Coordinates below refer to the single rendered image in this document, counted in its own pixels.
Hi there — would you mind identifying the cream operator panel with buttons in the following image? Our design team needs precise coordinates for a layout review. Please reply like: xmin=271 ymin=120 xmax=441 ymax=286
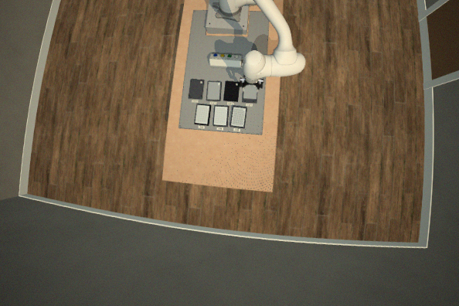
xmin=209 ymin=53 xmax=243 ymax=70

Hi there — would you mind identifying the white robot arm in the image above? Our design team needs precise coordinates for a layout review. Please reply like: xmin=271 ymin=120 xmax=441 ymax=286
xmin=212 ymin=0 xmax=306 ymax=83

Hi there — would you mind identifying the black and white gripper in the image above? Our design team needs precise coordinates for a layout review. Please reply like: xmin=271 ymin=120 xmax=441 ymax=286
xmin=240 ymin=77 xmax=264 ymax=92

